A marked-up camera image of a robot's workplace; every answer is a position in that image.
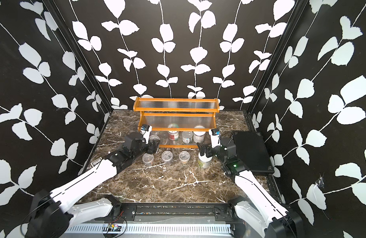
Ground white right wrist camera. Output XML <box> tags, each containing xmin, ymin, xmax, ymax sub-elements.
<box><xmin>208</xmin><ymin>128</ymin><xmax>221</xmax><ymax>148</ymax></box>

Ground small seed jar orange label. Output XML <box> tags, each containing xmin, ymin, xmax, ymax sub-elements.
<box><xmin>149</xmin><ymin>135</ymin><xmax>161</xmax><ymax>141</ymax></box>

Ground clear seed jar dark contents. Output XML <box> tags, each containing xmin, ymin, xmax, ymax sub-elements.
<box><xmin>161</xmin><ymin>150</ymin><xmax>173</xmax><ymax>165</ymax></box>

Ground black hard case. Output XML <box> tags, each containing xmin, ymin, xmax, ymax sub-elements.
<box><xmin>233</xmin><ymin>131</ymin><xmax>274</xmax><ymax>176</ymax></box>

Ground small metal pull-tab can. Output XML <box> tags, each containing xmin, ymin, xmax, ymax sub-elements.
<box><xmin>182</xmin><ymin>131</ymin><xmax>193</xmax><ymax>144</ymax></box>

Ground playing card box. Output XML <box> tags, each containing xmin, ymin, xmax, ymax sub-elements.
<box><xmin>91</xmin><ymin>160</ymin><xmax>100</xmax><ymax>167</ymax></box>

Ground clear seed jar purple label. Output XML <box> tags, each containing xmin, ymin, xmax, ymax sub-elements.
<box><xmin>142</xmin><ymin>153</ymin><xmax>154</xmax><ymax>166</ymax></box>

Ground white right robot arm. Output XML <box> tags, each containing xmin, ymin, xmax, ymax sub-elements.
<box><xmin>197</xmin><ymin>138</ymin><xmax>305</xmax><ymax>238</ymax></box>

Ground orange wooden three-tier shelf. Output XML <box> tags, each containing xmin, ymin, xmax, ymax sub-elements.
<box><xmin>133</xmin><ymin>97</ymin><xmax>220</xmax><ymax>133</ymax></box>

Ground red white labelled jar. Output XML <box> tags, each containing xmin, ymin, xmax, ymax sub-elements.
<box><xmin>168</xmin><ymin>124</ymin><xmax>179</xmax><ymax>141</ymax></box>

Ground clear seed jar orange contents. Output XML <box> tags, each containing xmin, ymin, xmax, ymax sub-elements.
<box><xmin>179</xmin><ymin>151</ymin><xmax>190</xmax><ymax>164</ymax></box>

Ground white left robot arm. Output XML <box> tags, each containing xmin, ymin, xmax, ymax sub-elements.
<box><xmin>20</xmin><ymin>131</ymin><xmax>160</xmax><ymax>238</ymax></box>

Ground small circuit board with wires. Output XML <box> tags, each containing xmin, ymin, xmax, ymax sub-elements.
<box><xmin>106</xmin><ymin>224</ymin><xmax>122</xmax><ymax>233</ymax></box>

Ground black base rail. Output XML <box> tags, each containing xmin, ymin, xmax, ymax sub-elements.
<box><xmin>109</xmin><ymin>203</ymin><xmax>238</xmax><ymax>222</ymax></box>

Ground large white jar green label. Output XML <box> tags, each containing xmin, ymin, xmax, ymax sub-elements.
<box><xmin>198</xmin><ymin>153</ymin><xmax>212</xmax><ymax>169</ymax></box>

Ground white slotted cable duct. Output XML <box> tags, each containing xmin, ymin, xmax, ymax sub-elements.
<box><xmin>65</xmin><ymin>223</ymin><xmax>233</xmax><ymax>235</ymax></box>

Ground large white labelled jar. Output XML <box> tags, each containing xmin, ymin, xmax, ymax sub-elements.
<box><xmin>193</xmin><ymin>131</ymin><xmax>206</xmax><ymax>143</ymax></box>

